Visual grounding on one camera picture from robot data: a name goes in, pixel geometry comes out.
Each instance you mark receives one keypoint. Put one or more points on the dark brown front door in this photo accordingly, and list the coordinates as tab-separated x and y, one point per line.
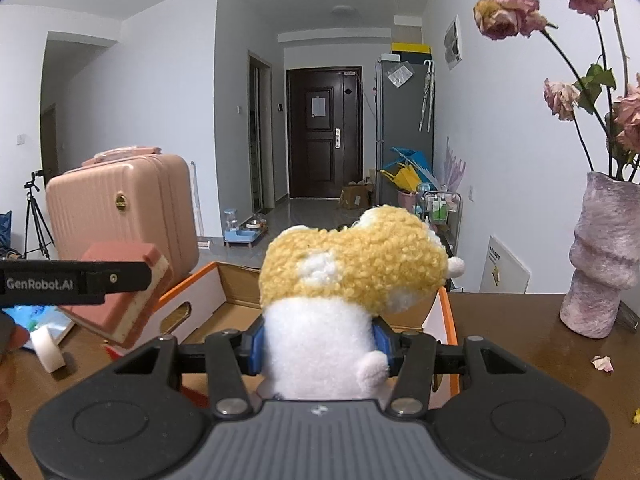
320	160

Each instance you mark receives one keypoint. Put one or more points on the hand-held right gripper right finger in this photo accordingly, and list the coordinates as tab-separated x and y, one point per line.
384	355

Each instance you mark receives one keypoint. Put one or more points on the pink sponge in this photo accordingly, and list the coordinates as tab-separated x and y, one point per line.
115	320

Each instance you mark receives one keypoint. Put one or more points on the dark thin object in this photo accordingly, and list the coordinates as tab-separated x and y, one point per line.
627	317

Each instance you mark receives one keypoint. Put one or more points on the metal trolley cart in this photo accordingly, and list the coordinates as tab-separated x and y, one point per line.
440	210

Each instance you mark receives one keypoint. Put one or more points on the dried pink rose bouquet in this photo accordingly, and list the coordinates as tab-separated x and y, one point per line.
507	12

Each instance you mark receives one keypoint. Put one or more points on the purple wing decoration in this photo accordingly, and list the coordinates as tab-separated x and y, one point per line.
454	165

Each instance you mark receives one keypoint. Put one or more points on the brown cardboard carton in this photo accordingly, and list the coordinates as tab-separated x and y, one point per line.
356	196

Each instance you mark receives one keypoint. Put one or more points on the blue tissue pack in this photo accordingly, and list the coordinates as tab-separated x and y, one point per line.
40	320

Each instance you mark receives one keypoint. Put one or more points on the round ceiling lamp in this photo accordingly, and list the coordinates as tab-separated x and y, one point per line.
345	9

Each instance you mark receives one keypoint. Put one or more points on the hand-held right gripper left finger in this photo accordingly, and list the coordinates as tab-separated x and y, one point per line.
253	352

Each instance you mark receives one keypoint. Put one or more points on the purple textured vase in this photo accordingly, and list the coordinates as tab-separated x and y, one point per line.
600	260

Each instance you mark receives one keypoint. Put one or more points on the clear plastic bag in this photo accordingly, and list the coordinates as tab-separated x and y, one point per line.
400	75

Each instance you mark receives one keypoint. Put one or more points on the yellow white plush toy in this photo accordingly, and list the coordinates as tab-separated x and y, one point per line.
350	270

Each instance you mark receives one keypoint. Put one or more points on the yellow black box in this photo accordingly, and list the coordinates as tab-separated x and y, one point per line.
411	49

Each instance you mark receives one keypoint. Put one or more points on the orange white cardboard box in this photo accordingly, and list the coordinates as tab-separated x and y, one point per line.
205	295

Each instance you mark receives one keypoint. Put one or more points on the black tripod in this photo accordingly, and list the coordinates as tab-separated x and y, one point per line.
31	195

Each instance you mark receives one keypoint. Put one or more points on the grey refrigerator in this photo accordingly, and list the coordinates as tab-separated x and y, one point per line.
400	120

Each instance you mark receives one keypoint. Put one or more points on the white board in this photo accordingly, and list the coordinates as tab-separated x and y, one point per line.
505	267

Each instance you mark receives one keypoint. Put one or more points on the person's left hand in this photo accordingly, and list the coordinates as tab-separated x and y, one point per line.
15	339

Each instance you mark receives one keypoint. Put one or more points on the white folded umbrella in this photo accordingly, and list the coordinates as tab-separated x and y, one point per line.
427	95

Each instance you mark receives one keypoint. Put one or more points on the pink bucket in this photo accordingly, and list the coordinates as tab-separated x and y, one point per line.
407	199

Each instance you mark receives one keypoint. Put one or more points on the fallen pink petals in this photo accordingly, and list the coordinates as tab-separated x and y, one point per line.
602	363

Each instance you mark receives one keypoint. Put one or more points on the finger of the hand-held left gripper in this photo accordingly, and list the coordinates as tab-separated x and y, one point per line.
117	277

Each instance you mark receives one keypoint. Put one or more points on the pink ribbed suitcase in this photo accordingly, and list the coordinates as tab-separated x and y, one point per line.
110	210

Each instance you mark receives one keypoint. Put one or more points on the white tape roll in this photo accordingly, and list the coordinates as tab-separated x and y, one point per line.
47	346

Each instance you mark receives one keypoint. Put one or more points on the blue pet feeder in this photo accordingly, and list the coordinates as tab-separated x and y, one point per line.
240	235

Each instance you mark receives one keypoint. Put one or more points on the dark framed side door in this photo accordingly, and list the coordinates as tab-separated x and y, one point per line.
260	135

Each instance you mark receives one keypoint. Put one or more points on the white paper sheet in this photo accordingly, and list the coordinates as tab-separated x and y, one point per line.
319	104

